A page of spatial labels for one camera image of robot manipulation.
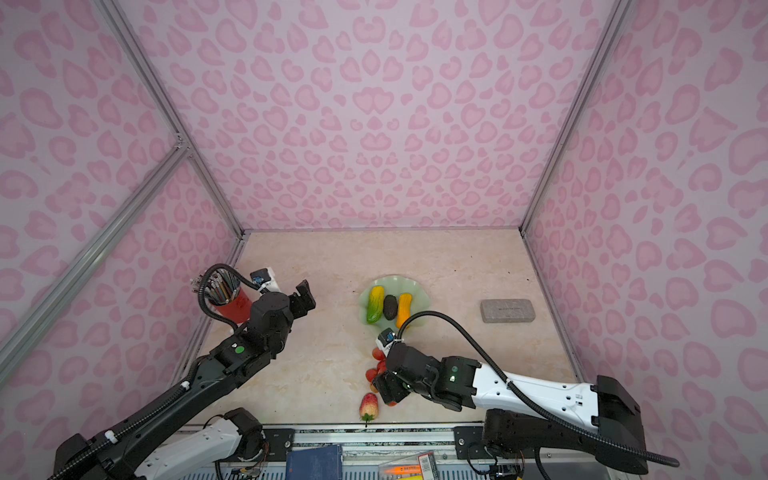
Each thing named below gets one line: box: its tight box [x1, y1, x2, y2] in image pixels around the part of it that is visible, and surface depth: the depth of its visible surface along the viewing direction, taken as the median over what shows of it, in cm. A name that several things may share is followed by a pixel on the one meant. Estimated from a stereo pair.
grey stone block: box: [480, 299, 536, 323], surface depth 96 cm
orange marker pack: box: [378, 452, 439, 480], surface depth 71 cm
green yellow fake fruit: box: [366, 286, 385, 323], surface depth 94 cm
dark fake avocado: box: [383, 294, 398, 321], surface depth 95 cm
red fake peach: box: [359, 392, 379, 422], surface depth 77 cm
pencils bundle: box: [190, 269, 241, 304], surface depth 87 cm
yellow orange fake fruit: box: [396, 293, 413, 329], surface depth 97 cm
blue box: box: [286, 444, 343, 480], surface depth 71 cm
